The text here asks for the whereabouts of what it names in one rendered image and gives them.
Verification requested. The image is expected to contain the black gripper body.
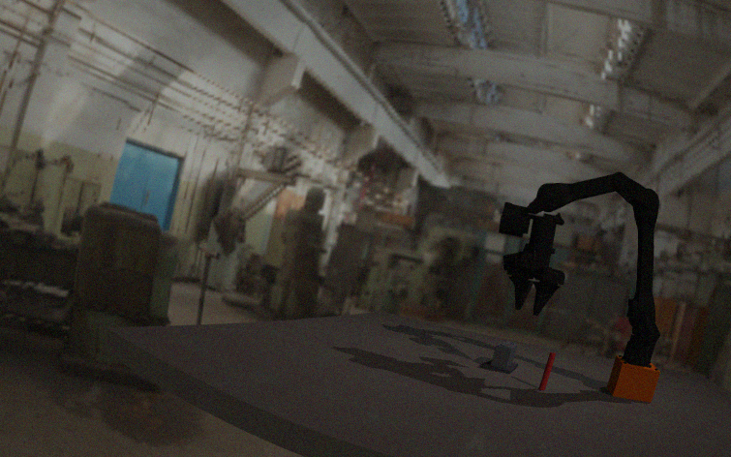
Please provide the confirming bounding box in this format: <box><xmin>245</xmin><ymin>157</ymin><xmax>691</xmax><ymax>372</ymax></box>
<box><xmin>506</xmin><ymin>239</ymin><xmax>565</xmax><ymax>286</ymax></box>

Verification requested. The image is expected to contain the red peg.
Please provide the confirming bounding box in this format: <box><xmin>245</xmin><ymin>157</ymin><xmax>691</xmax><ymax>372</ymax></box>
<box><xmin>538</xmin><ymin>352</ymin><xmax>556</xmax><ymax>390</ymax></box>

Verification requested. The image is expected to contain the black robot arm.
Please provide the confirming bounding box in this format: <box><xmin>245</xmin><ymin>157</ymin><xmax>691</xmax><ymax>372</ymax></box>
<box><xmin>499</xmin><ymin>172</ymin><xmax>660</xmax><ymax>368</ymax></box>

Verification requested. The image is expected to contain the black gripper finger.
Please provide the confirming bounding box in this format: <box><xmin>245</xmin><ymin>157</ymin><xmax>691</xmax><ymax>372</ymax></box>
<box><xmin>509</xmin><ymin>276</ymin><xmax>533</xmax><ymax>311</ymax></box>
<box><xmin>533</xmin><ymin>281</ymin><xmax>560</xmax><ymax>316</ymax></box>

